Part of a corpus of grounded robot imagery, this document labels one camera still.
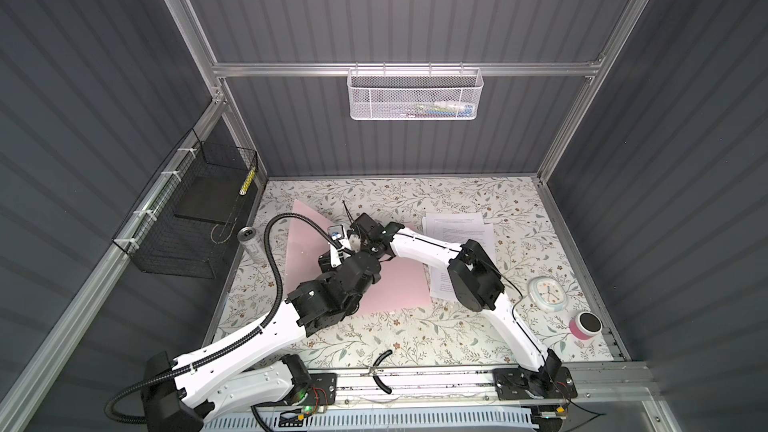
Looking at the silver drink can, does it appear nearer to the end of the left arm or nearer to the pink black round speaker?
the end of the left arm

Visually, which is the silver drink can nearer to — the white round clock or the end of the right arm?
the end of the right arm

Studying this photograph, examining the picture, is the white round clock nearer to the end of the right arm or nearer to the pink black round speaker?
the pink black round speaker

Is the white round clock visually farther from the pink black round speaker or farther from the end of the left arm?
the end of the left arm

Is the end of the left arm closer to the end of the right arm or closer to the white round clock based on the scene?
the end of the right arm

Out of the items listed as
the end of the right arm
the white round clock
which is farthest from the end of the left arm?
the white round clock

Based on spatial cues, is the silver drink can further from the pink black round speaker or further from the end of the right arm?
the pink black round speaker

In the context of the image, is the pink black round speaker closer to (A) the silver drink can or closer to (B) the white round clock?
(B) the white round clock

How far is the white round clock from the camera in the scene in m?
0.86

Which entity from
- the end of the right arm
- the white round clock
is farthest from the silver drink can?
the white round clock
